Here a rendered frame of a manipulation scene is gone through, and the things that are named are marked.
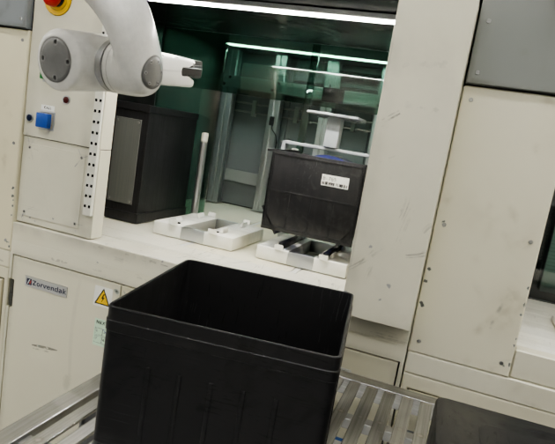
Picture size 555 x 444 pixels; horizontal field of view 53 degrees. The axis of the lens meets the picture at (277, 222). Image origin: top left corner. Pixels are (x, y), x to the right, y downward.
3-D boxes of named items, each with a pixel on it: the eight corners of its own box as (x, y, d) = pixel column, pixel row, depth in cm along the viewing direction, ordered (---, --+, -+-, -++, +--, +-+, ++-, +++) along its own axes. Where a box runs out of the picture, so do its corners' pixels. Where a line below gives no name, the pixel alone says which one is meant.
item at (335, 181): (250, 242, 126) (272, 102, 121) (278, 232, 145) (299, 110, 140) (355, 267, 119) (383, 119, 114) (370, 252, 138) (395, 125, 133)
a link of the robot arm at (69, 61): (149, 40, 84) (103, 33, 88) (82, 31, 73) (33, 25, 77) (145, 96, 87) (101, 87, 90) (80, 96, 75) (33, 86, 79)
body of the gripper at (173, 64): (106, 83, 93) (151, 84, 102) (154, 93, 88) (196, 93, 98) (109, 36, 90) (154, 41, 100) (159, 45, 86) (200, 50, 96)
